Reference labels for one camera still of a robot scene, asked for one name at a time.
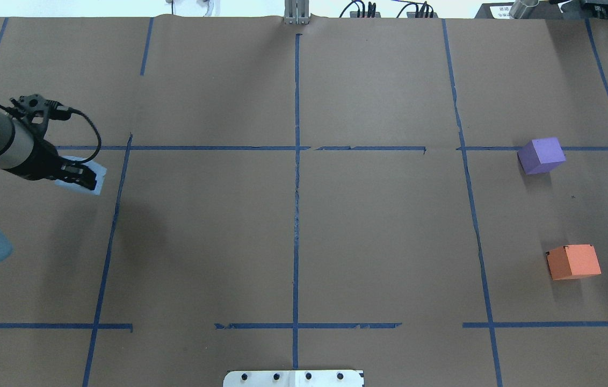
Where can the metal cup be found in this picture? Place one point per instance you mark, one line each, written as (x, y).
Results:
(522, 9)

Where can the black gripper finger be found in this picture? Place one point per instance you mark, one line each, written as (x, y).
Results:
(77, 170)
(85, 182)

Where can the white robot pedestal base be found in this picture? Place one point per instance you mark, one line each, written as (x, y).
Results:
(346, 377)

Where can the light blue foam block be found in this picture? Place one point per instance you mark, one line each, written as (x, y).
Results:
(100, 173)

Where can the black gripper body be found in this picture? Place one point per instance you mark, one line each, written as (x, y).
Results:
(42, 159)

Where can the purple foam block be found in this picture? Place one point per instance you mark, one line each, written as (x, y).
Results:
(541, 156)

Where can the aluminium frame post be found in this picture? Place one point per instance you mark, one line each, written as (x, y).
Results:
(296, 12)

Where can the orange foam block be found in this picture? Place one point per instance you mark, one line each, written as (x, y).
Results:
(571, 262)

